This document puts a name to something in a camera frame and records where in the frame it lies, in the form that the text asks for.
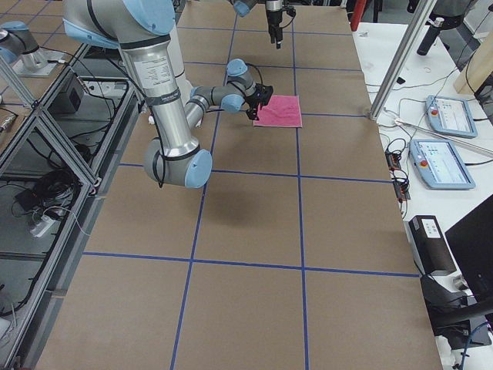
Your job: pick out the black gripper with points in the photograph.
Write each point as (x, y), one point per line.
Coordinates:
(255, 101)
(273, 17)

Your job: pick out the lower teach pendant tablet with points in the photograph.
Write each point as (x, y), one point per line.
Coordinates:
(439, 165)

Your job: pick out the pink and grey towel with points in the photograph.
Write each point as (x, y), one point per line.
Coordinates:
(282, 111)

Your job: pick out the aluminium frame post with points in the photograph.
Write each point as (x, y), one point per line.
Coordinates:
(412, 32)

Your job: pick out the black monitor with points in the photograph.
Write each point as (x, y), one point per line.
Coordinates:
(470, 240)

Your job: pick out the black box white label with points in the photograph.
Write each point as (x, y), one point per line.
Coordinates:
(430, 248)

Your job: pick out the small electronics board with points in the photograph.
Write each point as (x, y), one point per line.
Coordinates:
(393, 160)

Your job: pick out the upper teach pendant tablet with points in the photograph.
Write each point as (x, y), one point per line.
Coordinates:
(450, 116)

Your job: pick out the teach pendant tablet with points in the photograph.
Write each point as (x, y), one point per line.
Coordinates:
(450, 116)
(439, 165)

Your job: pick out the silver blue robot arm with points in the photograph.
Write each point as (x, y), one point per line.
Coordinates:
(243, 7)
(141, 31)

